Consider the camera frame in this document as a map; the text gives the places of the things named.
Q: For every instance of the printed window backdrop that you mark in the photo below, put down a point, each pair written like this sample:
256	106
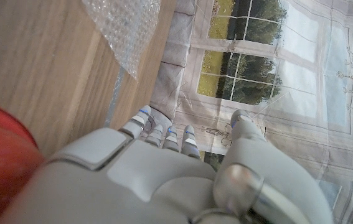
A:
272	77

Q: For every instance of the clear bubble wrap sheet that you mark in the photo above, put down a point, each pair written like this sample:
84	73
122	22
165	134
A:
126	28

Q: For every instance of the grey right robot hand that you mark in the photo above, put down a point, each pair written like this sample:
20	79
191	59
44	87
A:
151	183

